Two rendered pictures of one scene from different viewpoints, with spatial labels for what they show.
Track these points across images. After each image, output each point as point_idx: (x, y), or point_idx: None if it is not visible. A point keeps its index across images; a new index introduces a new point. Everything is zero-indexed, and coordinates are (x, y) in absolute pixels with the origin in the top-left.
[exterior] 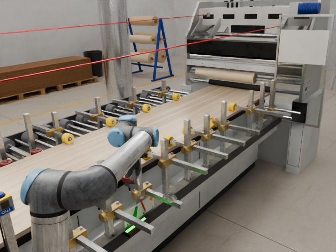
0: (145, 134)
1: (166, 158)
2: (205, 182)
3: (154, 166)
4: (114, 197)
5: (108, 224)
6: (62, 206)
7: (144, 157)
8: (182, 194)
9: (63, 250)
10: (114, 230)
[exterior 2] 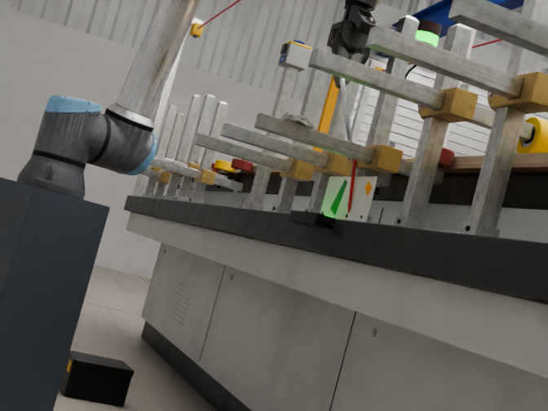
0: None
1: (435, 89)
2: (545, 347)
3: (545, 206)
4: (433, 222)
5: (315, 180)
6: None
7: (355, 24)
8: (415, 252)
9: (157, 5)
10: (312, 205)
